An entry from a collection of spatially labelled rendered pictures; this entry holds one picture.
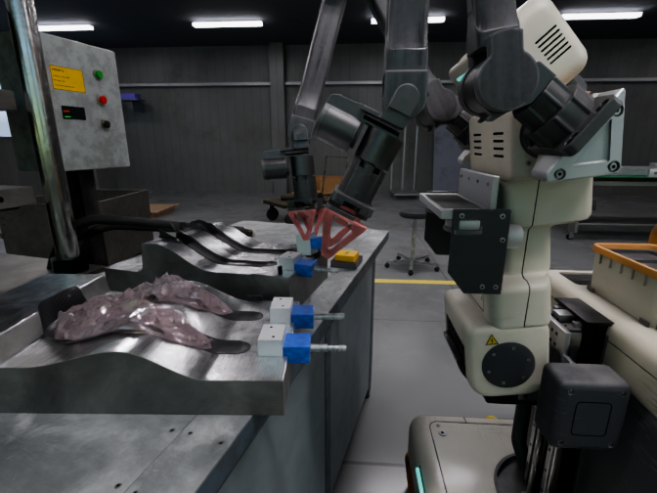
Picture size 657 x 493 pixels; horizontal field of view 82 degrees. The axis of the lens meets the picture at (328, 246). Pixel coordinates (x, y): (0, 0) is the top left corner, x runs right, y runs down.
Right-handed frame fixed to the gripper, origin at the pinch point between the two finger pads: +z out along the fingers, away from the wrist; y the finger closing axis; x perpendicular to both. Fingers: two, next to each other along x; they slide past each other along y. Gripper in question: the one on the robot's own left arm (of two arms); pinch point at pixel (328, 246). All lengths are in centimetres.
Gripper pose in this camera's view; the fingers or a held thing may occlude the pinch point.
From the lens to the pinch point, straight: 61.0
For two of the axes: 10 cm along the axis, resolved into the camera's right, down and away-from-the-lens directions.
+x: 9.0, 4.4, 0.7
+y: -0.6, 2.6, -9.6
